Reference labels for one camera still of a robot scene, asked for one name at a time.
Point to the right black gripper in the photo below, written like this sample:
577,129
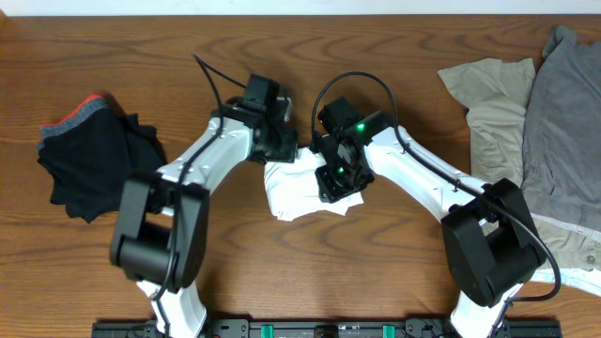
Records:
331,190

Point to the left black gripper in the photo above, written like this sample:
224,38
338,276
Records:
280,151

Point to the white printed t-shirt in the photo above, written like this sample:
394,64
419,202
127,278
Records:
292,188

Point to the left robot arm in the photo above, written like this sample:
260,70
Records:
160,237

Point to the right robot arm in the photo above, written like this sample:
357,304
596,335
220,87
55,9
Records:
488,232

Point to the khaki beige garment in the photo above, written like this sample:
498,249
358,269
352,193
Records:
496,94

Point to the black folded garment stack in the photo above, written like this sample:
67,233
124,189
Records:
91,152

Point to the grey garment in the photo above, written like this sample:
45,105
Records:
561,147

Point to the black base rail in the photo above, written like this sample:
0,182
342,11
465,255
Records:
410,328

